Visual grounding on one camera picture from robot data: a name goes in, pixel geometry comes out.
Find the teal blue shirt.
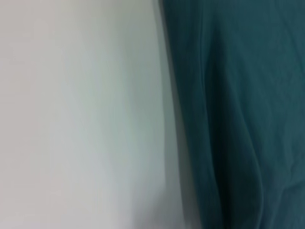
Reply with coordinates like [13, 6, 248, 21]
[159, 0, 305, 229]

